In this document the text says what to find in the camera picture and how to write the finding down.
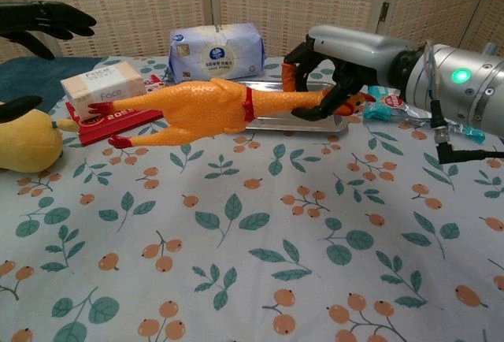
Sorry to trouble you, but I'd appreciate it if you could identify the teal padded table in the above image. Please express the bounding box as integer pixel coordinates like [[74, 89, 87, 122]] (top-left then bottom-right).
[[0, 56, 106, 103]]

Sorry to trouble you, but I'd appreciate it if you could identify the floral tablecloth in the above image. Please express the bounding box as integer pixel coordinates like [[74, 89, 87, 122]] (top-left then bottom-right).
[[0, 54, 504, 342]]

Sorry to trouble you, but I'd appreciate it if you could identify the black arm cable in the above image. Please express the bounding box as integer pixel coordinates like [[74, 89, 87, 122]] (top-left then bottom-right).
[[428, 99, 504, 165]]

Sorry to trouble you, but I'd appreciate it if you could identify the orange rubber chicken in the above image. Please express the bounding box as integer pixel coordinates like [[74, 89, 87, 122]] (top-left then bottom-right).
[[87, 76, 377, 149]]

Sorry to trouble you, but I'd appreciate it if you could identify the teal snack bag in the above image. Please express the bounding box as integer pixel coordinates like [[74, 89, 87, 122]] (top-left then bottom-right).
[[361, 84, 487, 145]]

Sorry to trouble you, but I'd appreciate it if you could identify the metal tray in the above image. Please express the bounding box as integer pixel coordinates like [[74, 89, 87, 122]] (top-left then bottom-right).
[[235, 77, 350, 133]]

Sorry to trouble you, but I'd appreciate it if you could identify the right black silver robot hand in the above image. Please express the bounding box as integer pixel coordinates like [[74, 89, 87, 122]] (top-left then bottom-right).
[[281, 24, 411, 122]]

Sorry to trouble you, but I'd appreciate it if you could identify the red box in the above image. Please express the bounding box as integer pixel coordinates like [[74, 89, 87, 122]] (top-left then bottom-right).
[[65, 73, 165, 146]]

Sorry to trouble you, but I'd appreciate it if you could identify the lavender tissue pack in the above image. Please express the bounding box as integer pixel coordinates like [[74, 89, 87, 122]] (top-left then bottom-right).
[[168, 21, 269, 83]]

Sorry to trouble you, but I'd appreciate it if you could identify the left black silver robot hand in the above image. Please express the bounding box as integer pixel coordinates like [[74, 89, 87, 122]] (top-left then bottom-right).
[[0, 1, 98, 121]]

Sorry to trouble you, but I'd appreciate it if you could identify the peach Face tissue pack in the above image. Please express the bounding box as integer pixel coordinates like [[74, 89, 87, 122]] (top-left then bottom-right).
[[60, 61, 146, 117]]

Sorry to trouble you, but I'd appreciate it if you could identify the yellow plush pear toy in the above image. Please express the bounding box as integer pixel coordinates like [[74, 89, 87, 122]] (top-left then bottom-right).
[[0, 107, 78, 173]]

